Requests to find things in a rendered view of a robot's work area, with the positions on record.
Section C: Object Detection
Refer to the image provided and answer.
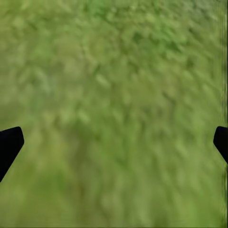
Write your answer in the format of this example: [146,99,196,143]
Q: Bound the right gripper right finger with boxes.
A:
[213,126,228,163]

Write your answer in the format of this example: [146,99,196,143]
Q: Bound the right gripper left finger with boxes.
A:
[0,126,24,182]

